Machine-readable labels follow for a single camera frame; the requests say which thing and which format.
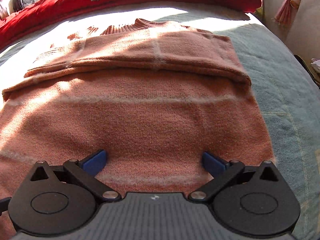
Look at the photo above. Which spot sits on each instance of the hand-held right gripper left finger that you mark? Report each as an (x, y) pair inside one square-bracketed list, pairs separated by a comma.
[(96, 161)]

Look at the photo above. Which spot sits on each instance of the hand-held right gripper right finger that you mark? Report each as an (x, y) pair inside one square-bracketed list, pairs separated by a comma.
[(212, 161)]

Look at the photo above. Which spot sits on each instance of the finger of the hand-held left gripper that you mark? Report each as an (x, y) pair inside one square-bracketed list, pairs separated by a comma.
[(5, 203)]

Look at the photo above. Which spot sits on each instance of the orange knit sweater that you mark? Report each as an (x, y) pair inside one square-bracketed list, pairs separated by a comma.
[(137, 117)]

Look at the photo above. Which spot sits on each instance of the bed with green plaid sheet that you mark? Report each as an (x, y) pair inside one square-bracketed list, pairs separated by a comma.
[(287, 105)]

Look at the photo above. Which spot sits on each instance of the white folded cloth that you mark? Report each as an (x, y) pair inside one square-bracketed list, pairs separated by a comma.
[(315, 67)]

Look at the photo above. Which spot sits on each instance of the orange curtain beside drying rack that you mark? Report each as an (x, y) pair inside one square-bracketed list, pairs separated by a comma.
[(286, 10)]

